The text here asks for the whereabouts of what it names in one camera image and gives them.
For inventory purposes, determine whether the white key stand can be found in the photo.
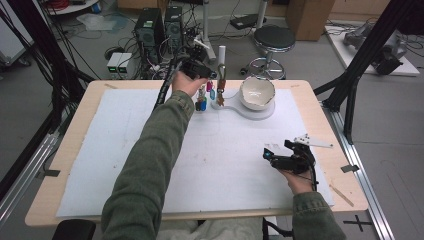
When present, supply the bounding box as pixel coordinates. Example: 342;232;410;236
209;44;276;121

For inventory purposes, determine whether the black metal frame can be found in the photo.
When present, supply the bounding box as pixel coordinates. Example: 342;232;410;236
0;0;98;201
313;0;424;146

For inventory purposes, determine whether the clear plastic sheet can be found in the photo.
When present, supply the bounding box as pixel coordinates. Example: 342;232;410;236
75;12;118;32

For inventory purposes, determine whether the flat black device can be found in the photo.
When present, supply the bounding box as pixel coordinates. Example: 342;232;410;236
229;13;260;31

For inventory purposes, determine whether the grey robot device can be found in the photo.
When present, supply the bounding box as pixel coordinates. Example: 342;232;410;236
342;22;375;48

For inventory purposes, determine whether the black corrugated cable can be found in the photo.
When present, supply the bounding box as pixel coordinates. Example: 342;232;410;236
152;54;184;113

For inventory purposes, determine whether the black chair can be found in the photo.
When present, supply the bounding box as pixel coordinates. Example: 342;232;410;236
51;218;98;240

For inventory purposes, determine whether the thin black cable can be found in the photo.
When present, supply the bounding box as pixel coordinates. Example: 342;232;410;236
308;156;320;194

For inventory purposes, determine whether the white floor platform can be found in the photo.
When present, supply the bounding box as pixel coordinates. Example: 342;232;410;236
324;23;422;78

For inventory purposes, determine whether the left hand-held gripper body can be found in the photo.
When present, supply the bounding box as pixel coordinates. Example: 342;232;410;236
180;59;213;80

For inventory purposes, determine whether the black round stool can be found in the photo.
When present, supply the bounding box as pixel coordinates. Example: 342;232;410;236
240;25;297;80

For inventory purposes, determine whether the black computer tower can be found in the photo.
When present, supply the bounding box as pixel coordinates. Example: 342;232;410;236
133;7;165;68
163;5;185;54

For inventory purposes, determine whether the person's left hand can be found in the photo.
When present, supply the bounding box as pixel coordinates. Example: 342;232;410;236
171;69;208;98

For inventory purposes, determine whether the brown key fob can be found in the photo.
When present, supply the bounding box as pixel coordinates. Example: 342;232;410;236
215;63;228;108

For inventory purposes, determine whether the cardboard box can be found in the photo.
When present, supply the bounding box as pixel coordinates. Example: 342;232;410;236
285;0;336;42

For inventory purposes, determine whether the white power supply box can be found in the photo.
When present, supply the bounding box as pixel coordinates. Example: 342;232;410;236
116;52;134;76
106;51;124;77

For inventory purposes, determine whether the bunch of keys with coloured tags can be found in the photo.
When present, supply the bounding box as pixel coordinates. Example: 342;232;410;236
194;77;218;113

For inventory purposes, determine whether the round white table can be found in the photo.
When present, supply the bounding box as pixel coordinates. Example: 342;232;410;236
42;0;101;16

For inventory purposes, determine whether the white metal pole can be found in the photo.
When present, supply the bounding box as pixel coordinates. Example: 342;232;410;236
201;0;218;65
255;0;269;30

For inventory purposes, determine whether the aluminium rail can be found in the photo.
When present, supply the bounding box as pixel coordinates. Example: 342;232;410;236
323;101;397;240
0;132;60;228

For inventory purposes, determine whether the white bowl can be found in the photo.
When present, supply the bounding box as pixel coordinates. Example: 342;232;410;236
239;75;277;112

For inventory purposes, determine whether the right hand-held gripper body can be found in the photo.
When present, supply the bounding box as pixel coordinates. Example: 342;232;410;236
270;133;335;176

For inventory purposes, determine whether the white foam mat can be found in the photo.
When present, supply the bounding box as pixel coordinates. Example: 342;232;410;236
55;87;335;218

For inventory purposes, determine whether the wooden stick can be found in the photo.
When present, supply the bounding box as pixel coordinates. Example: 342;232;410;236
329;183;356;208

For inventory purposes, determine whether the person's right hand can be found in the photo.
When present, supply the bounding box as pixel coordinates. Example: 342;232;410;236
277;168;318;196

